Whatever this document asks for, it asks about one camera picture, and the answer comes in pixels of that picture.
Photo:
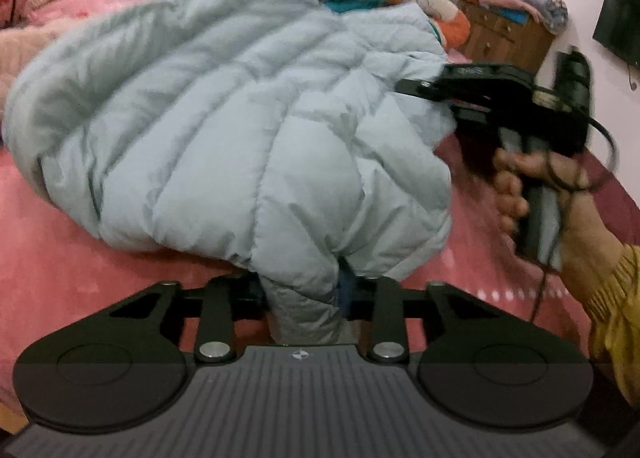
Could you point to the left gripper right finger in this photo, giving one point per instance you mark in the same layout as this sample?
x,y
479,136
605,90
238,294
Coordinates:
x,y
383,306

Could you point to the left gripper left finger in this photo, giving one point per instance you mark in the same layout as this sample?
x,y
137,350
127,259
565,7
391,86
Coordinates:
x,y
218,320

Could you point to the light blue down jacket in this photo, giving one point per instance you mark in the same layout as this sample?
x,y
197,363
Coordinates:
x,y
267,133

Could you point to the yellow sleeve forearm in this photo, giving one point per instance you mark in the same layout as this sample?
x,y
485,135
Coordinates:
x,y
614,312

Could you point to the person right hand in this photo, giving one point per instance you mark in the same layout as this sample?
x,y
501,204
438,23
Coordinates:
x,y
590,252

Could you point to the wooden cabinet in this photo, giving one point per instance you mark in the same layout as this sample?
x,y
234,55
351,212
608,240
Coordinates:
x,y
494,38

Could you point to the wall mounted television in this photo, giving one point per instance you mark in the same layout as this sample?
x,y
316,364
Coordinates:
x,y
618,29

